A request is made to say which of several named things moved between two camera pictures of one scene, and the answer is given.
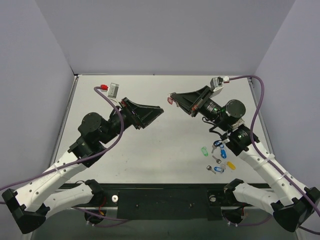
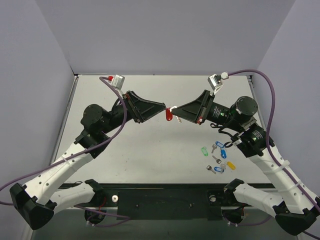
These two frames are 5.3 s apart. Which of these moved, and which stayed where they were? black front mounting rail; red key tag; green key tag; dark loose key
Moved: red key tag
Stayed: black front mounting rail; green key tag; dark loose key
